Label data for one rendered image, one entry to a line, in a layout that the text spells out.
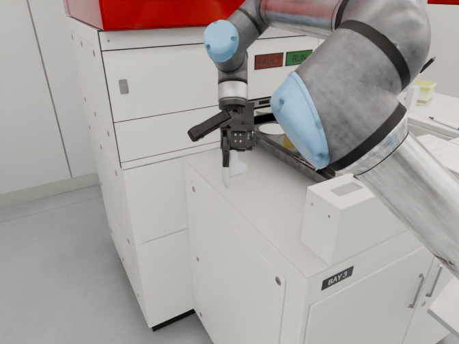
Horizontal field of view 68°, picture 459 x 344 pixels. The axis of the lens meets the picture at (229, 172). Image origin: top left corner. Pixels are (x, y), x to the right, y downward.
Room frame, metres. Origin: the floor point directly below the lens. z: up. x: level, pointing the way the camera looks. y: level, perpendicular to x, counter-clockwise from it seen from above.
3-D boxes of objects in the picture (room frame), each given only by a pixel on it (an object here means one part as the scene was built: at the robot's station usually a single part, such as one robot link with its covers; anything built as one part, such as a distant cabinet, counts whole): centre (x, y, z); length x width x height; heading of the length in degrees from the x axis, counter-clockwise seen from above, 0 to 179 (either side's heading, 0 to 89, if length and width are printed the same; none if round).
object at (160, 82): (1.14, -0.02, 1.02); 0.82 x 0.03 x 0.40; 120
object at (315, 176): (0.93, -0.22, 0.84); 0.50 x 0.02 x 0.03; 30
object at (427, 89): (1.17, -0.66, 1.00); 0.07 x 0.07 x 0.07; 48
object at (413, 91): (1.07, -0.56, 1.03); 0.06 x 0.04 x 0.13; 30
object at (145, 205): (1.44, 0.15, 0.41); 0.82 x 0.71 x 0.82; 120
